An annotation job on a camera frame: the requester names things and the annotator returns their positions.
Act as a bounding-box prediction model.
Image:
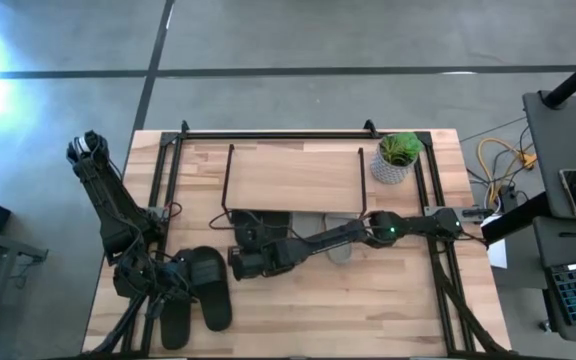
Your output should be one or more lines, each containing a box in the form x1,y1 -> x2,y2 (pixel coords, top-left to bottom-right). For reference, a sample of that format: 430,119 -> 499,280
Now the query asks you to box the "grey side desk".
521,89 -> 576,221
532,215 -> 576,346

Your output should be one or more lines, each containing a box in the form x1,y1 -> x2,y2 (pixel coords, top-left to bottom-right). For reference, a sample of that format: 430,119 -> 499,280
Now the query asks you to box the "white paper sheet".
481,213 -> 510,270

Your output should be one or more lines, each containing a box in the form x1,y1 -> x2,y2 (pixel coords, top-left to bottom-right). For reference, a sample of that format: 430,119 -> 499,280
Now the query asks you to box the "black round pole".
541,45 -> 576,110

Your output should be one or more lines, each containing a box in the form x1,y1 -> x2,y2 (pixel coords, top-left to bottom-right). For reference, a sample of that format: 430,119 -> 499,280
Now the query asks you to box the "wooden shelf black metal frame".
220,143 -> 368,221

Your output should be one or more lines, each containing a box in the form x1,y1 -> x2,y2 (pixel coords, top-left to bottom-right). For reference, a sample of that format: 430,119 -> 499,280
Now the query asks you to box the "yellow cable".
476,137 -> 538,207

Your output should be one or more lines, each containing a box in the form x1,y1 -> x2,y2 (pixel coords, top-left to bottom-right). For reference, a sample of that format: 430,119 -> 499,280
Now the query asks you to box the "black diagonal beam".
480,192 -> 552,246

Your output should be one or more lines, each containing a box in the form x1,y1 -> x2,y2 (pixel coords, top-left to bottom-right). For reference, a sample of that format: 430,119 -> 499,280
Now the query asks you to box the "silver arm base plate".
423,205 -> 494,224
145,205 -> 170,222

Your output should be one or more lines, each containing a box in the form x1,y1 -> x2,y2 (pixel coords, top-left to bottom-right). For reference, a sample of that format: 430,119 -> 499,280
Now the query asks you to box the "black aluminium table frame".
80,119 -> 514,360

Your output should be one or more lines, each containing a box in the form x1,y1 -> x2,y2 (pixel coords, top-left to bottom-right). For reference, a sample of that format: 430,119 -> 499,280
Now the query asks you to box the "grey metal table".
0,223 -> 49,360

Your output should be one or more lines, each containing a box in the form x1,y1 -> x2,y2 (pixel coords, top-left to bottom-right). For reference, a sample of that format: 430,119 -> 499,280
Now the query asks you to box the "green plant white pot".
369,131 -> 425,185

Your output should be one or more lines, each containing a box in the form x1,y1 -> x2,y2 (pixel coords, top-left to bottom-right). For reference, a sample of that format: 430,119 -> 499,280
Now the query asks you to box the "black power strip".
497,183 -> 519,214

